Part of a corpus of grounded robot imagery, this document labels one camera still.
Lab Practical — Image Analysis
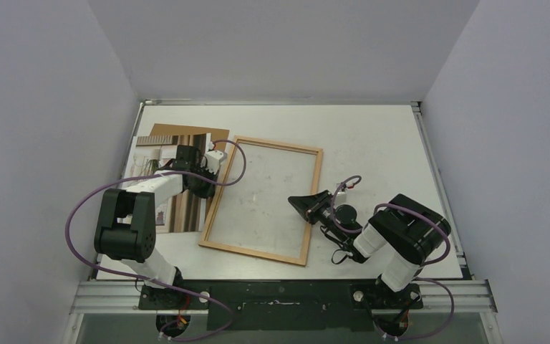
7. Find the clear acrylic sheet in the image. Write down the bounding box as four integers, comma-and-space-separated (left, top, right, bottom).
199, 136, 323, 266

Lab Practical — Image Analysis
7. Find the wooden picture frame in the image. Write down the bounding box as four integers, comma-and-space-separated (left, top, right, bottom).
198, 135, 323, 267

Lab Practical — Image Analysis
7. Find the aluminium rail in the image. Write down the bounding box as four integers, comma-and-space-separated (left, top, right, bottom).
69, 279, 499, 315

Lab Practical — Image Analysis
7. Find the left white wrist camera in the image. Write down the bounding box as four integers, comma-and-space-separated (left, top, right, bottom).
203, 150, 228, 175

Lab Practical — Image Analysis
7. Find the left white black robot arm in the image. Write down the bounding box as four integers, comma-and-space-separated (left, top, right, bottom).
94, 145, 227, 309

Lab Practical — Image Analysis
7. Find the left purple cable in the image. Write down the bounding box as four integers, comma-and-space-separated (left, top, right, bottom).
64, 138, 248, 343

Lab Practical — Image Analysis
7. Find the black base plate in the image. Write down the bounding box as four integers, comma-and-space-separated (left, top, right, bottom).
138, 279, 423, 332

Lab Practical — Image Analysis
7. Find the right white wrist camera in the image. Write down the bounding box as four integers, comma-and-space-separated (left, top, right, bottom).
336, 183, 354, 199

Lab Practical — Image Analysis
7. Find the photo print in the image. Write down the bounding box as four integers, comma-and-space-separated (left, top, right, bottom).
123, 133, 211, 234

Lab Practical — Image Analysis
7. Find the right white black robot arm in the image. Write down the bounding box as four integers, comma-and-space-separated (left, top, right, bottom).
288, 191, 451, 309

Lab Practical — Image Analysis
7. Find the brown backing board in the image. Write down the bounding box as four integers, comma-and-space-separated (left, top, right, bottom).
149, 123, 229, 141

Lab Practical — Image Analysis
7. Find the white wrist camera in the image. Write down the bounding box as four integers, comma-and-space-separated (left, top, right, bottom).
336, 183, 354, 199
203, 150, 228, 175

